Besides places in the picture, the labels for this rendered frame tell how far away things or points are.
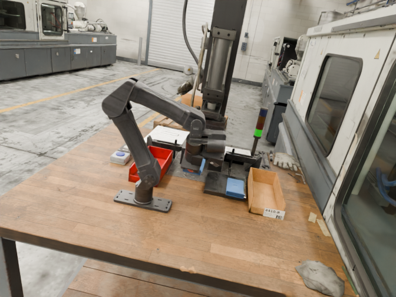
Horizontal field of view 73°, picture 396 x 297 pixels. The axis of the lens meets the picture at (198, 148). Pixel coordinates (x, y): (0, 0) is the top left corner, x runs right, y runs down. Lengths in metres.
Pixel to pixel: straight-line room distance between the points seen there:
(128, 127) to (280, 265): 0.61
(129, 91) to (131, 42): 10.62
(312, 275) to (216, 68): 0.81
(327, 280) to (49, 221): 0.82
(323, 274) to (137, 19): 10.88
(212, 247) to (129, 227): 0.26
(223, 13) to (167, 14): 9.63
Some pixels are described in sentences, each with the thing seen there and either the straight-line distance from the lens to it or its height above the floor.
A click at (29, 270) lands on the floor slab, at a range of 2.09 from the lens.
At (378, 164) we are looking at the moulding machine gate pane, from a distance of 1.01.
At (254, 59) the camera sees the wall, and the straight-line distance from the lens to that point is 10.38.
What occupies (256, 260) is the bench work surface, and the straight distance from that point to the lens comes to 0.88.
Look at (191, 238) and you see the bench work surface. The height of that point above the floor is 0.90.
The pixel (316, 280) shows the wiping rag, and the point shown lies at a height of 0.92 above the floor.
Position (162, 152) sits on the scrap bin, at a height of 0.94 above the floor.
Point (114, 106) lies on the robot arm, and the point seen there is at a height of 1.25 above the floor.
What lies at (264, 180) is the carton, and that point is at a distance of 1.26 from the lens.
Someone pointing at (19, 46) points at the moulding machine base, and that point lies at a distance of 6.71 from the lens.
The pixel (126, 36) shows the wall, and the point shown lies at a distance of 11.48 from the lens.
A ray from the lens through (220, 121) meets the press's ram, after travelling 1.20.
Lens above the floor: 1.48
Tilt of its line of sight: 23 degrees down
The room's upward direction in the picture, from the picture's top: 9 degrees clockwise
